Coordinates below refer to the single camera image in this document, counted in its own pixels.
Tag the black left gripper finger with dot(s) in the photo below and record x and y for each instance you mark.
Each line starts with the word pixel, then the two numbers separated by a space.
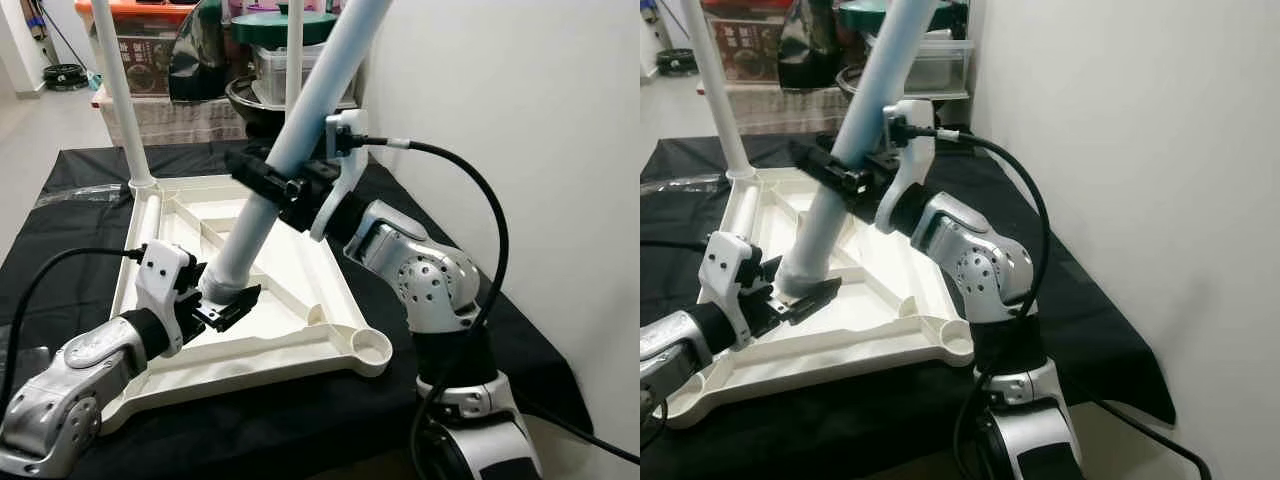
pixel 810 300
pixel 232 307

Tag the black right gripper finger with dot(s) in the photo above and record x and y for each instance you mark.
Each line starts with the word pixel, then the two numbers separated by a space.
pixel 825 162
pixel 262 175

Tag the white plastic table top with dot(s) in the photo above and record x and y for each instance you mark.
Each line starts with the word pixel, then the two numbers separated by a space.
pixel 290 280
pixel 890 300

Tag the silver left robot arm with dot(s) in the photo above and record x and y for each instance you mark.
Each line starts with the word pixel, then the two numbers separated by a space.
pixel 70 380
pixel 670 345

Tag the patterned cloth covered bench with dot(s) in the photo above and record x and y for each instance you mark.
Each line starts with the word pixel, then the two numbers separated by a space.
pixel 790 110
pixel 190 120

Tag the black wok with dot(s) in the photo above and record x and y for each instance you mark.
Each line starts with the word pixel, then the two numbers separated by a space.
pixel 250 105
pixel 855 85

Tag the clear plastic container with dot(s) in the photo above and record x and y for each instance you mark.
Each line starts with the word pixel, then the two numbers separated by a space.
pixel 945 65
pixel 270 70

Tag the storage box with orange lid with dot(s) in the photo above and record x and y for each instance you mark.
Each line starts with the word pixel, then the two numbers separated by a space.
pixel 150 60
pixel 760 55

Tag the black table cloth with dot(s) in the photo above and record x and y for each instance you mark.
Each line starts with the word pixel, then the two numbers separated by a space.
pixel 300 420
pixel 880 430

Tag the clear tape strip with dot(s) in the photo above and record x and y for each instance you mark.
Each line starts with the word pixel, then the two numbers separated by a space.
pixel 690 183
pixel 80 193

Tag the green pot lid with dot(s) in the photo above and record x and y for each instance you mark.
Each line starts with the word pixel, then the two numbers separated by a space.
pixel 865 15
pixel 265 28

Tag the pink plastic container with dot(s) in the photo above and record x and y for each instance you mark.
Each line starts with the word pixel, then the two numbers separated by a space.
pixel 260 6

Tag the mop with dark head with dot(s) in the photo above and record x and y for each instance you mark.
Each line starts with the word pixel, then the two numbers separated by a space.
pixel 65 75
pixel 678 65

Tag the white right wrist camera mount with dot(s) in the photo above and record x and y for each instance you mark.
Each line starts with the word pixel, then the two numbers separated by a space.
pixel 345 170
pixel 915 160

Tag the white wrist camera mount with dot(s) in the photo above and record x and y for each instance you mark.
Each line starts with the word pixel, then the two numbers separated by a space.
pixel 915 160
pixel 722 265
pixel 345 170
pixel 160 275

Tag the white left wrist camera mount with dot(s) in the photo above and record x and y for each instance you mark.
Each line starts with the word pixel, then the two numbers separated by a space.
pixel 160 275
pixel 722 265

